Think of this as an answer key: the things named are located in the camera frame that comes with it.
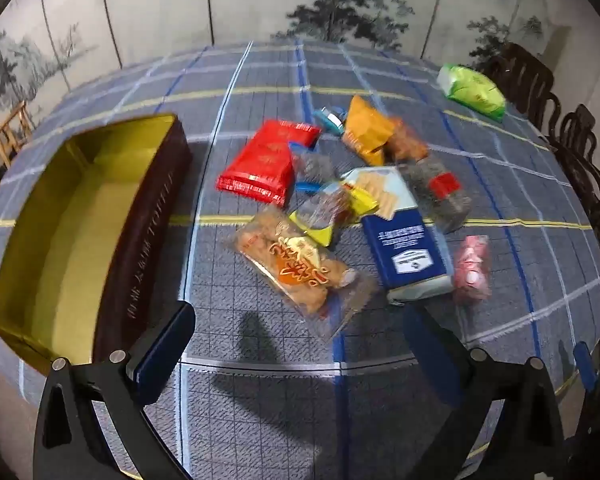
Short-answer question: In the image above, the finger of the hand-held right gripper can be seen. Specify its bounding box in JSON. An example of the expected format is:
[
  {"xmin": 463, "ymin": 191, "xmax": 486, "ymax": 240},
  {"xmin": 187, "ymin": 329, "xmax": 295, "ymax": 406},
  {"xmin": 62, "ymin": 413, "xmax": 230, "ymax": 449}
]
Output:
[{"xmin": 573, "ymin": 342, "xmax": 600, "ymax": 441}]

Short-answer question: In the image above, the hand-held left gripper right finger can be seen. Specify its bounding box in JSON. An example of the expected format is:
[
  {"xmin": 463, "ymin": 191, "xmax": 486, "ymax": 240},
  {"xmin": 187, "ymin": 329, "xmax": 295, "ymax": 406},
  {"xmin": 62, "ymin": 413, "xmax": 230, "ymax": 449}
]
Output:
[{"xmin": 402, "ymin": 304, "xmax": 566, "ymax": 480}]

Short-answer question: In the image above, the brown and gold tin box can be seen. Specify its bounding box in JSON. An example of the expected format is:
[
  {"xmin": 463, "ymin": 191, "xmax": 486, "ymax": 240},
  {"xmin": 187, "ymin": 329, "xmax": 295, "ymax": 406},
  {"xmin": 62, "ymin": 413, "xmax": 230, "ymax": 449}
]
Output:
[{"xmin": 0, "ymin": 112, "xmax": 193, "ymax": 376}]

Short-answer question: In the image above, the bamboo chair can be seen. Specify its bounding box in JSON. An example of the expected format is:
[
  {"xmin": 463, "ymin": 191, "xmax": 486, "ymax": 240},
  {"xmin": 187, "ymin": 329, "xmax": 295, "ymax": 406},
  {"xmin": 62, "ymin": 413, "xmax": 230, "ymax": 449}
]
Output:
[{"xmin": 0, "ymin": 100, "xmax": 36, "ymax": 183}]

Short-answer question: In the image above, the clear packet with orange print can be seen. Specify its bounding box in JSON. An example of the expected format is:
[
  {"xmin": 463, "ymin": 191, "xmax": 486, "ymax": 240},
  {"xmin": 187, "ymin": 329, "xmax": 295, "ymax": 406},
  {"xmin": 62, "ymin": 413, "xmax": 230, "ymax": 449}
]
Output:
[{"xmin": 232, "ymin": 210, "xmax": 378, "ymax": 343}]

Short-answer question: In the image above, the green tissue pack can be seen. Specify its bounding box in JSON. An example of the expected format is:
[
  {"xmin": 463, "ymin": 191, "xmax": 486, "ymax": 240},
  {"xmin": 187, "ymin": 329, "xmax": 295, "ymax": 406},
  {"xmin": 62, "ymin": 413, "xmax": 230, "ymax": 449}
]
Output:
[{"xmin": 436, "ymin": 63, "xmax": 507, "ymax": 122}]

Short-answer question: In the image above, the dark bar with red label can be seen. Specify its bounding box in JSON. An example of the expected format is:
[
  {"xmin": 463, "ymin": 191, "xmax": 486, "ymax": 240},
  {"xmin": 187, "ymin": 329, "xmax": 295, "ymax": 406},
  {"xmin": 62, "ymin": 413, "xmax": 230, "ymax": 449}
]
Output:
[{"xmin": 405, "ymin": 157, "xmax": 473, "ymax": 233}]

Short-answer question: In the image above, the blue plaid tablecloth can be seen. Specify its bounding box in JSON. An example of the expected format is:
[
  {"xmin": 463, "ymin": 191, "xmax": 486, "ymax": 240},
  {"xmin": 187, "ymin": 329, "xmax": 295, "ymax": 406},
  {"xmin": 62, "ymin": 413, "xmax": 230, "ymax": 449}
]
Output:
[{"xmin": 0, "ymin": 40, "xmax": 600, "ymax": 480}]

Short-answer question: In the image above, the painted folding screen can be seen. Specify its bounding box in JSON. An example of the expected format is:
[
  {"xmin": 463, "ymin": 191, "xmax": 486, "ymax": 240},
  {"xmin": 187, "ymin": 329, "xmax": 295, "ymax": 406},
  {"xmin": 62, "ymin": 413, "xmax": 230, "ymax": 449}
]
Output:
[{"xmin": 0, "ymin": 0, "xmax": 600, "ymax": 111}]

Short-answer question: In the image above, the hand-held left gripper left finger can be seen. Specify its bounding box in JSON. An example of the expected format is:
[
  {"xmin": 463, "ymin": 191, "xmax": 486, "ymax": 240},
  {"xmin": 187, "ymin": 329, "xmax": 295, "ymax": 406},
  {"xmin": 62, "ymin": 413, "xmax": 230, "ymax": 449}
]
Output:
[{"xmin": 32, "ymin": 301, "xmax": 197, "ymax": 480}]

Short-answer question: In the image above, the clear and yellow snack packet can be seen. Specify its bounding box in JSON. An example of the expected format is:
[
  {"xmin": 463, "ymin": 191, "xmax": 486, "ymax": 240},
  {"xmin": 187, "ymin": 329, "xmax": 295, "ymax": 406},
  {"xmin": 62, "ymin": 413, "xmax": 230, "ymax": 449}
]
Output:
[{"xmin": 288, "ymin": 182, "xmax": 381, "ymax": 247}]

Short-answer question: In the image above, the blue cracker packet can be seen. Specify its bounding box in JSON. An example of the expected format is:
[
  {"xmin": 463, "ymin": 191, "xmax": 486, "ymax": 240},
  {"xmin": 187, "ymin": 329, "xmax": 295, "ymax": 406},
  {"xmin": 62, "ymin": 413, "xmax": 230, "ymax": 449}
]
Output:
[{"xmin": 340, "ymin": 165, "xmax": 455, "ymax": 303}]

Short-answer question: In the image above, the orange snack packet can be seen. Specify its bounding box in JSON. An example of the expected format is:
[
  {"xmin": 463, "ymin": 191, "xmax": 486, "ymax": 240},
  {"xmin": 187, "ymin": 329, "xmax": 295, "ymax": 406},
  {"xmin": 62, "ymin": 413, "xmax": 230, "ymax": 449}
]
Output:
[{"xmin": 341, "ymin": 95, "xmax": 398, "ymax": 167}]

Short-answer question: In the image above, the small teal candy packet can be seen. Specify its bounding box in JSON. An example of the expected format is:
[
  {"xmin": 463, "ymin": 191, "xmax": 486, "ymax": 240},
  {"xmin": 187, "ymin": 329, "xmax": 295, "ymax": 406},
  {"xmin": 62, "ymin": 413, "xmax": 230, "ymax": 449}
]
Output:
[{"xmin": 314, "ymin": 106, "xmax": 348, "ymax": 136}]

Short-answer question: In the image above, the red snack packet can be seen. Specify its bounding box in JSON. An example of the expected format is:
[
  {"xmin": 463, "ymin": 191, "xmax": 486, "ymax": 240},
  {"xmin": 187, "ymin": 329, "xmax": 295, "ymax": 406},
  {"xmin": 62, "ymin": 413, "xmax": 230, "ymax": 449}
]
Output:
[{"xmin": 216, "ymin": 119, "xmax": 323, "ymax": 208}]

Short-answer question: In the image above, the pink snack packet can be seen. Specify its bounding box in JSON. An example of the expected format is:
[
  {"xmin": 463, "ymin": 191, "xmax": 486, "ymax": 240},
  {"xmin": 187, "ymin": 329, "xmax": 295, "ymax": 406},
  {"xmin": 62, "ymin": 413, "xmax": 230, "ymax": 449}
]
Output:
[{"xmin": 452, "ymin": 234, "xmax": 492, "ymax": 303}]

